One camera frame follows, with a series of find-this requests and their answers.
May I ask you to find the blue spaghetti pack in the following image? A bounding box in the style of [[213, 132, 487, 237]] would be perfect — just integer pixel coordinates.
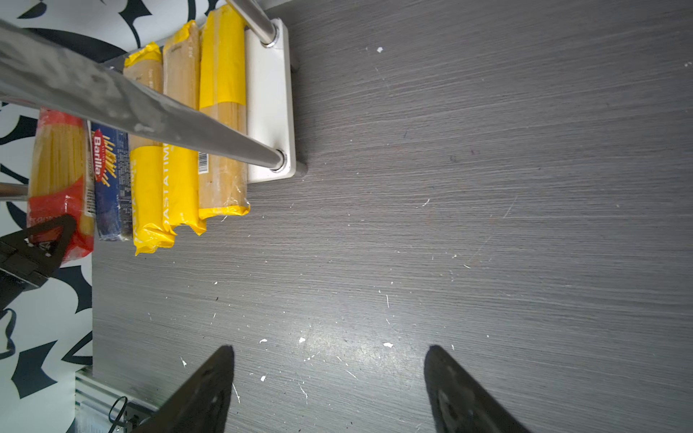
[[90, 122, 133, 241]]

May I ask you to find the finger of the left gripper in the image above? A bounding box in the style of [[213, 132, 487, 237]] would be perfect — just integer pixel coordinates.
[[1, 215, 77, 309]]

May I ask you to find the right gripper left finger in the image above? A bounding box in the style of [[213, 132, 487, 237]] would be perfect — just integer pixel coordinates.
[[135, 346, 235, 433]]

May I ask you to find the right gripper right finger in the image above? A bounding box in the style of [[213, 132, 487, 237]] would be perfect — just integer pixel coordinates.
[[424, 345, 529, 433]]

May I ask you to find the yellow Pastatime spaghetti pack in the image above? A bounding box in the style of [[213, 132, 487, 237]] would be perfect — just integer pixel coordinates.
[[124, 43, 175, 254], [164, 21, 207, 236]]

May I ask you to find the yellow spaghetti pack small barcode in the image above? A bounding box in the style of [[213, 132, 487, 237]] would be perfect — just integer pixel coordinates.
[[199, 5, 250, 220]]

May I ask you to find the white two-tier metal shelf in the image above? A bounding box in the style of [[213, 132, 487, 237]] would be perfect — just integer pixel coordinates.
[[1, 1, 305, 183]]

